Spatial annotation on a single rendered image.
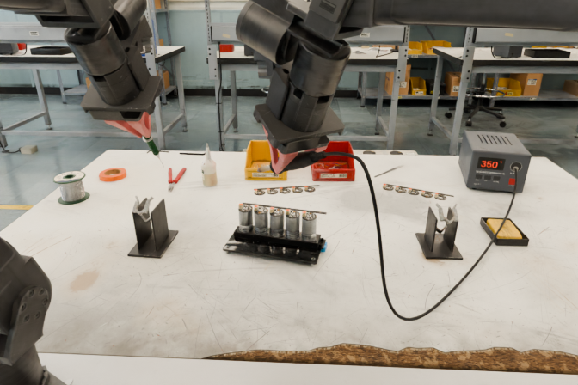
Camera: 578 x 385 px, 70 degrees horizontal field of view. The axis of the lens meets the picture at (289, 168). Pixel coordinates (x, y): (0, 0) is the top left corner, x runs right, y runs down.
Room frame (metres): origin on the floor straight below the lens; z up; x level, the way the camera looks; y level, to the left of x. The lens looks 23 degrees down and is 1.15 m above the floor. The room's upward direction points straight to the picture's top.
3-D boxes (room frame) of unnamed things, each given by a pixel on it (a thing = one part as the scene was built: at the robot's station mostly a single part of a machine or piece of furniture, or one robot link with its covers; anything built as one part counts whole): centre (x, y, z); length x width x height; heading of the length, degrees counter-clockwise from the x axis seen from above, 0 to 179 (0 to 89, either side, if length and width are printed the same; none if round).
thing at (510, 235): (0.64, -0.39, 0.76); 0.07 x 0.05 x 0.02; 178
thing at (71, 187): (0.79, 0.46, 0.78); 0.06 x 0.06 x 0.05
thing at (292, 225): (0.60, -0.01, 0.79); 0.02 x 0.02 x 0.05
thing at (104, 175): (0.90, 0.42, 0.76); 0.06 x 0.06 x 0.01
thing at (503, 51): (2.99, -1.54, 0.80); 0.15 x 0.12 x 0.10; 16
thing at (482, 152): (0.88, -0.47, 0.80); 0.15 x 0.12 x 0.10; 166
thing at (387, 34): (2.90, -0.12, 0.90); 1.30 x 0.06 x 0.12; 87
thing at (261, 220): (0.62, 0.05, 0.79); 0.02 x 0.02 x 0.05
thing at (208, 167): (0.86, 0.18, 0.80); 0.03 x 0.03 x 0.10
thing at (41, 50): (3.16, 1.76, 0.77); 0.24 x 0.16 x 0.04; 83
